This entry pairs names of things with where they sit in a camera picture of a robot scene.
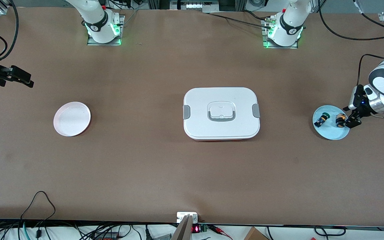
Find orange push button switch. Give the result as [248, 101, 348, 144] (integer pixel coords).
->
[335, 113, 348, 128]

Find light blue round plate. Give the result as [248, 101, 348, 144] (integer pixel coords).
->
[312, 105, 350, 141]

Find pink round plate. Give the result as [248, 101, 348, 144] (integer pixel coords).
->
[53, 102, 91, 137]

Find white lidded lunch box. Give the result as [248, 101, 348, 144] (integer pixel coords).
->
[183, 87, 261, 141]

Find brown cardboard box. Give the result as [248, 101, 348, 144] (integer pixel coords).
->
[244, 227, 269, 240]

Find small white electronic box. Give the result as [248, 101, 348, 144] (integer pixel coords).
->
[177, 212, 199, 224]

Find grey aluminium profile bar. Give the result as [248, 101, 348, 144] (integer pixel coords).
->
[171, 215, 193, 240]

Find green push button switch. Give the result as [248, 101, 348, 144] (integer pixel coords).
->
[314, 113, 331, 128]

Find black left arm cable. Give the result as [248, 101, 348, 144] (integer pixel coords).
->
[318, 0, 384, 88]

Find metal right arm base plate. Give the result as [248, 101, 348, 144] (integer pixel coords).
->
[87, 15, 125, 46]

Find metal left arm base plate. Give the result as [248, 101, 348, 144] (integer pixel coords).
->
[261, 19, 299, 50]

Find black coiled cable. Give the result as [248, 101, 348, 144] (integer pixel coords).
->
[314, 226, 346, 237]

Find black looped thin cable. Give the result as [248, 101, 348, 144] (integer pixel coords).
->
[20, 191, 56, 234]

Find black cable to base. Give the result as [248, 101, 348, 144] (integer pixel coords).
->
[207, 10, 274, 30]

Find tangled black cable bundle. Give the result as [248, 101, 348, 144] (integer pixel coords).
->
[0, 219, 152, 240]

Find red clip lead wires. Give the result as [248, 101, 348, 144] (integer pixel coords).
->
[208, 224, 233, 240]

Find aluminium frame structure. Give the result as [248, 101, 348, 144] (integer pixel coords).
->
[147, 0, 247, 13]

